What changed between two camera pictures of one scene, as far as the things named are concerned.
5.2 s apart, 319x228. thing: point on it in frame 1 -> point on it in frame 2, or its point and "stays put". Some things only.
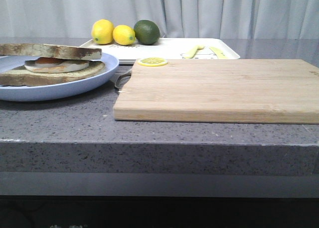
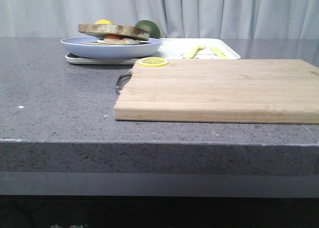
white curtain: x=195 y=13 stays put
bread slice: x=20 y=76 -> x=116 y=44
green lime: x=146 y=32 stays put
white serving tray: x=172 y=49 stays put
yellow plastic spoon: x=191 y=54 stays put
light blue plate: x=45 y=92 -> x=75 y=47
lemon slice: x=152 y=61 stays put
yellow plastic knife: x=219 y=53 stays put
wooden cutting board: x=259 y=91 stays put
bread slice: x=50 y=51 -> x=101 y=31
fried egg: x=54 y=65 -> x=117 y=39
